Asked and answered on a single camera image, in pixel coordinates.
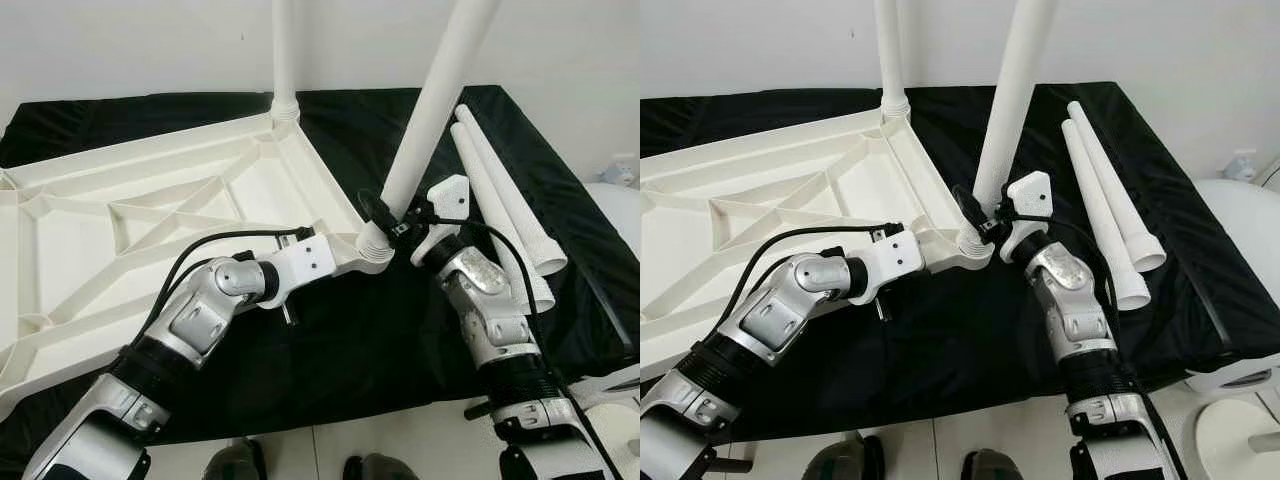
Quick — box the grey robot right foot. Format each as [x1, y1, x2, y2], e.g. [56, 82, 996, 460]
[960, 448, 1026, 480]
[343, 453, 416, 480]

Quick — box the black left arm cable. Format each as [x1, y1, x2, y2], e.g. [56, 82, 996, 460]
[725, 222, 904, 331]
[140, 227, 314, 341]

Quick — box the white plastic table top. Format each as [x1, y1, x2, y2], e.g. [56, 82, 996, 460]
[640, 108, 999, 379]
[0, 110, 399, 421]

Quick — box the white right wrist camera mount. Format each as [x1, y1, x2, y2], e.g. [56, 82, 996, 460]
[410, 175, 473, 269]
[1000, 170, 1054, 263]

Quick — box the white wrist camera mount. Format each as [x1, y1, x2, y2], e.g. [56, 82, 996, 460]
[410, 175, 473, 269]
[262, 232, 339, 301]
[1000, 170, 1054, 263]
[848, 228, 924, 299]

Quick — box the black table cloth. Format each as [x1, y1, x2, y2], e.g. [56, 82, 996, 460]
[640, 82, 1280, 441]
[0, 85, 641, 466]

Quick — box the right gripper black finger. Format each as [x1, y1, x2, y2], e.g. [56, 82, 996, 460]
[952, 185, 986, 229]
[358, 190, 398, 233]

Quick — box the white round base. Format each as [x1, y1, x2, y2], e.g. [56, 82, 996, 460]
[590, 395, 641, 480]
[1195, 395, 1280, 480]

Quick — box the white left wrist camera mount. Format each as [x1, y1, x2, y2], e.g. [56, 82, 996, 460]
[848, 228, 924, 299]
[262, 232, 339, 301]

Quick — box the white dome-shaped appliance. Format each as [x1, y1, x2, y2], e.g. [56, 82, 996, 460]
[580, 180, 641, 396]
[1185, 178, 1280, 393]

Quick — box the grey robot foot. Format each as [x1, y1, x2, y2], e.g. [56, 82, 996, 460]
[203, 437, 266, 480]
[805, 435, 886, 480]
[960, 448, 1026, 480]
[343, 453, 416, 480]

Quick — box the grey robot left foot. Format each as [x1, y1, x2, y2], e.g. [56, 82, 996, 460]
[203, 437, 266, 480]
[805, 435, 886, 480]

